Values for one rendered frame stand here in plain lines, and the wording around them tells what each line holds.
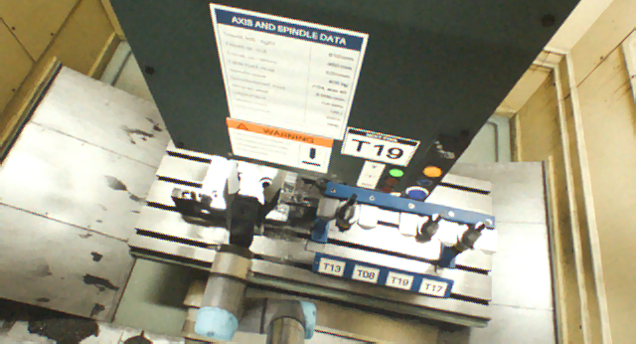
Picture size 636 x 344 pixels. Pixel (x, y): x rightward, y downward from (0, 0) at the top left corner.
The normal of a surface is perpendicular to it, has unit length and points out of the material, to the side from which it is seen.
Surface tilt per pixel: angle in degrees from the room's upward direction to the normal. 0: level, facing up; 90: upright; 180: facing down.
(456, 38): 90
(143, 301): 0
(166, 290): 0
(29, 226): 24
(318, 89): 90
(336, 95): 90
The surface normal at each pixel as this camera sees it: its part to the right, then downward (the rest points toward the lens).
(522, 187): -0.33, -0.50
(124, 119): 0.48, -0.33
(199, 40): -0.18, 0.87
